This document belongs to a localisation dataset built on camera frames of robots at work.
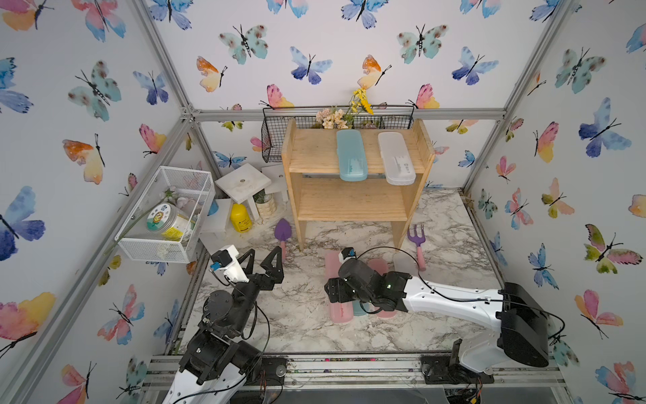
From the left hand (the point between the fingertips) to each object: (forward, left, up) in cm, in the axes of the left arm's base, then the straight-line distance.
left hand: (269, 249), depth 65 cm
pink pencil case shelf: (+11, -35, -31) cm, 48 cm away
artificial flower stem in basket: (+19, +31, +1) cm, 37 cm away
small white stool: (+33, +16, -9) cm, 38 cm away
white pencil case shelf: (+12, -44, -31) cm, 56 cm away
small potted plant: (+35, +11, -22) cm, 43 cm away
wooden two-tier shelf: (+29, -12, -10) cm, 33 cm away
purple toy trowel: (+27, +4, -30) cm, 41 cm away
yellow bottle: (+27, +19, -19) cm, 38 cm away
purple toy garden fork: (+22, -52, -31) cm, 64 cm away
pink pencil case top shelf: (-10, -18, -20) cm, 28 cm away
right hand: (-2, -17, -18) cm, 24 cm away
